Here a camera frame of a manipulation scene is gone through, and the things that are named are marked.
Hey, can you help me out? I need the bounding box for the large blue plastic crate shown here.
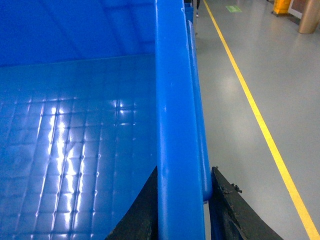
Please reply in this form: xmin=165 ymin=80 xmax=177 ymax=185
xmin=0 ymin=0 xmax=212 ymax=240

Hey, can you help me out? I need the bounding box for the yellow caution sign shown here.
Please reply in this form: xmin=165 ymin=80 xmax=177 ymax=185
xmin=271 ymin=0 xmax=291 ymax=16

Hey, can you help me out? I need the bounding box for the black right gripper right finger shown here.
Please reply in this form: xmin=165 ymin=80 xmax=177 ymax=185
xmin=208 ymin=167 xmax=282 ymax=240

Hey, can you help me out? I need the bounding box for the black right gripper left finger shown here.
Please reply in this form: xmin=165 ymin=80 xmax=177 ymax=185
xmin=106 ymin=168 xmax=158 ymax=240

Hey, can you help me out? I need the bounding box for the brass coloured pillar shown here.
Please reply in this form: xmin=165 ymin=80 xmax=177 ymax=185
xmin=298 ymin=0 xmax=320 ymax=34

